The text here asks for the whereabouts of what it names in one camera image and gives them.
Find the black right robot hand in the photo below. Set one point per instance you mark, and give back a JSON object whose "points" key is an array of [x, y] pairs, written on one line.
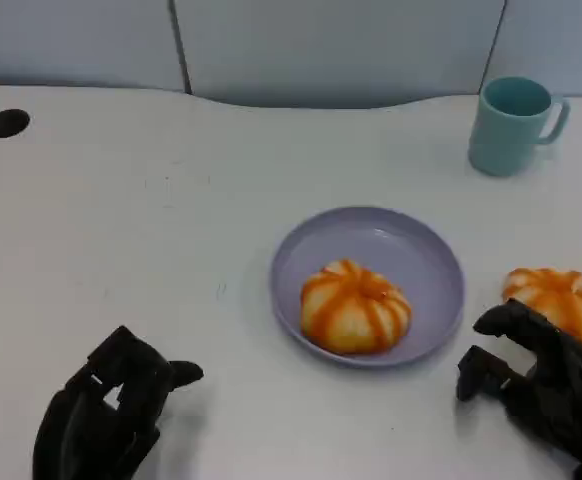
{"points": [[566, 395]]}

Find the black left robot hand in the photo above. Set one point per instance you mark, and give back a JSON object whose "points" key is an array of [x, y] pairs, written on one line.
{"points": [[96, 425]]}

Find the orange white toy bread roll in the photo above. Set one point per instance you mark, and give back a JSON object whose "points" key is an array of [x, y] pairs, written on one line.
{"points": [[566, 295], [353, 310]]}

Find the lilac plate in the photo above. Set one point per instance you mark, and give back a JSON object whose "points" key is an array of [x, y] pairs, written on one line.
{"points": [[421, 260]]}

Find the pale green mug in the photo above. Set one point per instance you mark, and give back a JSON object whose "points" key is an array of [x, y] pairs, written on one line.
{"points": [[506, 137]]}

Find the grey partition panel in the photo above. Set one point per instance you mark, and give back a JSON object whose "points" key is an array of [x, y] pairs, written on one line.
{"points": [[71, 40], [336, 50], [556, 35]]}

